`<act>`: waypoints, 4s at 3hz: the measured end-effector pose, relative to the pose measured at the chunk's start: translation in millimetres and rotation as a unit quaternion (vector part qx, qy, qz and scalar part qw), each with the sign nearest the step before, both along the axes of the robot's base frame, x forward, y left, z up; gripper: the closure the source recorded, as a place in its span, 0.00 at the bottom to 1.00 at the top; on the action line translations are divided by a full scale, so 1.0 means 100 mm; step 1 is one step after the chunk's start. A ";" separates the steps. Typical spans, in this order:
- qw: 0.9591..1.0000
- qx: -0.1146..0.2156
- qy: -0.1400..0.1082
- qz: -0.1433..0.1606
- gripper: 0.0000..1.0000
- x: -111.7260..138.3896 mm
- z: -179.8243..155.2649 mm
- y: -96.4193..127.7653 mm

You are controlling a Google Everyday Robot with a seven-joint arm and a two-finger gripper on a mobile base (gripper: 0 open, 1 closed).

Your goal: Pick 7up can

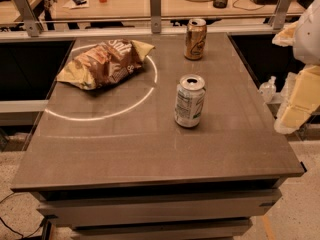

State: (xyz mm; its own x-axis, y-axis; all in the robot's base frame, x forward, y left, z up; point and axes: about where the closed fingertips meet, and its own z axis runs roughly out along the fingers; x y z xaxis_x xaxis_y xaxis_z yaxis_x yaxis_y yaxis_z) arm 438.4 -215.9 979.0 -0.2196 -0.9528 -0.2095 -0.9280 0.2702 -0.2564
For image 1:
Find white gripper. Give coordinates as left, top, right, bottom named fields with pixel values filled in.
left=272, top=0, right=320, bottom=134

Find silver green 7up can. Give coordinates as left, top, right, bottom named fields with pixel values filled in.
left=174, top=74, right=206, bottom=128

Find gold soda can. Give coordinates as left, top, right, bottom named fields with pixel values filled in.
left=184, top=18, right=207, bottom=60

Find clear sanitizer bottle left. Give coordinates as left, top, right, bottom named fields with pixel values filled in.
left=259, top=76, right=276, bottom=103

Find black mesh pen cup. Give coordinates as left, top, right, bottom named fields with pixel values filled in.
left=213, top=0, right=228, bottom=9

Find grey cabinet drawers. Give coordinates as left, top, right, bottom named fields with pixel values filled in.
left=38, top=182, right=282, bottom=240

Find brown chip bag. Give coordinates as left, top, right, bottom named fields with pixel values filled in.
left=57, top=39, right=154, bottom=90

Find metal rail bracket right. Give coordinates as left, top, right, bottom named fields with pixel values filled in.
left=270, top=0, right=292, bottom=30

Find metal rail bracket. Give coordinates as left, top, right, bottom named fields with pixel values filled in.
left=270, top=0, right=292, bottom=30
left=13, top=0, right=42, bottom=37
left=150, top=0, right=161, bottom=34

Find black cable on desk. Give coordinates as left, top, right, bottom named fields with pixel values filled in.
left=232, top=0, right=268, bottom=12

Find metal rail bracket middle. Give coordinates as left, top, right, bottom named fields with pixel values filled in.
left=150, top=0, right=161, bottom=34

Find metal rail bracket left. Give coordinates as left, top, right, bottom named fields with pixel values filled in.
left=13, top=0, right=42, bottom=37

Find black floor cable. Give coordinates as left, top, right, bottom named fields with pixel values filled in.
left=0, top=192, right=48, bottom=240

